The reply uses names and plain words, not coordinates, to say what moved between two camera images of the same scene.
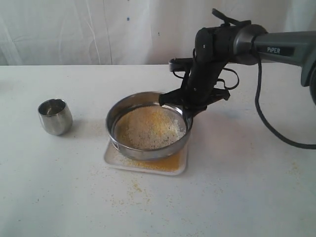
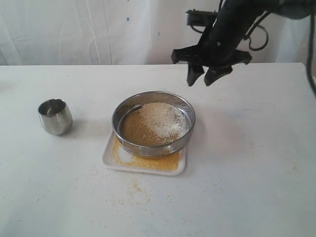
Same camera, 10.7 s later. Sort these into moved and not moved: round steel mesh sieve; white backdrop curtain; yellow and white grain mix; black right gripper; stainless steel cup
Moved: round steel mesh sieve; yellow and white grain mix; black right gripper
Not moved: white backdrop curtain; stainless steel cup
